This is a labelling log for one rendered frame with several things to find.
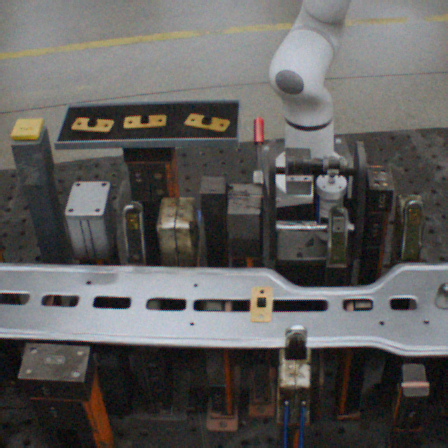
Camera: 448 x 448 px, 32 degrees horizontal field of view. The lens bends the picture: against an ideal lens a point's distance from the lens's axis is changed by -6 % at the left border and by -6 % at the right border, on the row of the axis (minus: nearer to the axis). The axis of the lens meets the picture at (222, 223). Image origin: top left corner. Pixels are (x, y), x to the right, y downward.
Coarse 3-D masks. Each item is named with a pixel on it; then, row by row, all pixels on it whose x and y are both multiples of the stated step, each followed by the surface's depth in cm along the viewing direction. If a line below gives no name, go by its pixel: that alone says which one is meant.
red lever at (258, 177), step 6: (258, 120) 163; (258, 126) 163; (258, 132) 163; (258, 138) 162; (258, 144) 163; (258, 150) 163; (258, 156) 162; (258, 162) 162; (258, 168) 162; (258, 174) 161; (258, 180) 160
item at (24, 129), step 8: (24, 120) 168; (32, 120) 167; (40, 120) 167; (16, 128) 166; (24, 128) 165; (32, 128) 165; (40, 128) 166; (16, 136) 164; (24, 136) 164; (32, 136) 164
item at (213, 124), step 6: (192, 114) 165; (186, 120) 163; (198, 120) 163; (204, 120) 161; (210, 120) 161; (216, 120) 163; (222, 120) 163; (192, 126) 162; (198, 126) 161; (204, 126) 161; (210, 126) 161; (216, 126) 161; (222, 126) 161
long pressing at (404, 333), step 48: (0, 288) 154; (48, 288) 154; (96, 288) 153; (144, 288) 153; (192, 288) 153; (240, 288) 152; (288, 288) 151; (336, 288) 150; (384, 288) 150; (432, 288) 149; (0, 336) 146; (48, 336) 145; (96, 336) 145; (144, 336) 144; (192, 336) 144; (240, 336) 144; (336, 336) 142; (384, 336) 142; (432, 336) 141
